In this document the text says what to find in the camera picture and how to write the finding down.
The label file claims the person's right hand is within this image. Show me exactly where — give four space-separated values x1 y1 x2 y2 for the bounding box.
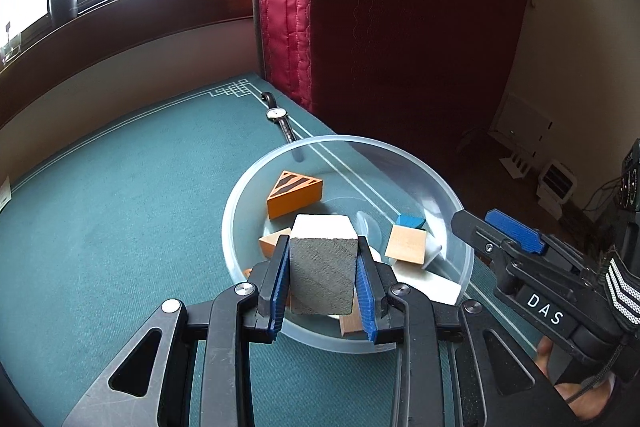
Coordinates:
539 336 617 420

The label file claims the light wooden square block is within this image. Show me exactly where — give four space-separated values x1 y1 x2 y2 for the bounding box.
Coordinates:
384 225 432 266

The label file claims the large grey white block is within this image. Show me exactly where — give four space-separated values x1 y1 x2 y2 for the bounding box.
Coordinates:
289 213 360 317

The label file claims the white stand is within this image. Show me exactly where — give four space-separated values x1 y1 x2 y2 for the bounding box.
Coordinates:
499 151 532 179

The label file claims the long white block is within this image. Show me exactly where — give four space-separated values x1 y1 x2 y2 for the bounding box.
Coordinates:
392 259 462 306

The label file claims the clear plastic bowl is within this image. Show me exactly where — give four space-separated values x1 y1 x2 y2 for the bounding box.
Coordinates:
221 134 475 354

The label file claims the black cable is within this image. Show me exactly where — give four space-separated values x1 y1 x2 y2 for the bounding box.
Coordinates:
582 179 623 220

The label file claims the orange striped wedge block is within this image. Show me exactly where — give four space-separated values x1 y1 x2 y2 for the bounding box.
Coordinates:
266 170 324 220

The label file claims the brown wooden plank block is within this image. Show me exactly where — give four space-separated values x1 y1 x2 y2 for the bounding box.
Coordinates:
339 304 368 339

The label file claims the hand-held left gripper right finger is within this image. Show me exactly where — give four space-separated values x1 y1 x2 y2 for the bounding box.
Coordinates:
355 234 581 427

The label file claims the red quilted curtain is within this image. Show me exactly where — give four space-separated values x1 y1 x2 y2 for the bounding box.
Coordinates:
250 0 538 188

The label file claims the green table mat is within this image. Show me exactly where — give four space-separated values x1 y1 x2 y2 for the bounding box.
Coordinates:
0 74 541 427

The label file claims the white heater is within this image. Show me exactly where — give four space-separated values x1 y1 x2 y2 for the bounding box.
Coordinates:
536 159 577 214

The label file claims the blue block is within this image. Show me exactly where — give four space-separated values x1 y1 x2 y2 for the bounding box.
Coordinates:
395 213 427 231

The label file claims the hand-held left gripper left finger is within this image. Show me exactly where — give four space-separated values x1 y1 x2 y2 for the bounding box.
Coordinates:
62 234 292 427

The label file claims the small glass holder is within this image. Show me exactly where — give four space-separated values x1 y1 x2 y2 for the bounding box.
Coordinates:
0 22 22 62

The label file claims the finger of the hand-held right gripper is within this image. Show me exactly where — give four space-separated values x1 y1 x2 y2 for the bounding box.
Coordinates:
450 209 531 288
487 208 601 280

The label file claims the wristwatch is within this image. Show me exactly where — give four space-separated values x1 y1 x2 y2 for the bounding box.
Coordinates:
261 91 297 144

